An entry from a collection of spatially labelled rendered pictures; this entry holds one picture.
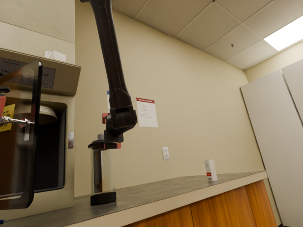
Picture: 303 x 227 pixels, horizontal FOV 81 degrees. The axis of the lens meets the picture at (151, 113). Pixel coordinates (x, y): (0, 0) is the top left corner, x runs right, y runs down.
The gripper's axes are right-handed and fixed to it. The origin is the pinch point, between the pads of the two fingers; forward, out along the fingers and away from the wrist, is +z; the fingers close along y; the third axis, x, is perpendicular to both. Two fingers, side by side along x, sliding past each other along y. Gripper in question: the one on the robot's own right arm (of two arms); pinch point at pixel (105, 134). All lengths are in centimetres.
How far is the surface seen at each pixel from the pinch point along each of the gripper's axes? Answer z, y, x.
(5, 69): 5.3, 25.4, 34.3
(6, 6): 12, 60, 37
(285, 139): 17, -3, -270
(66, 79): 5.4, 25.3, 13.7
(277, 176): 42, -51, -269
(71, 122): 12.0, 8.2, 10.6
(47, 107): 15.6, 15.5, 19.4
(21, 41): 12, 44, 31
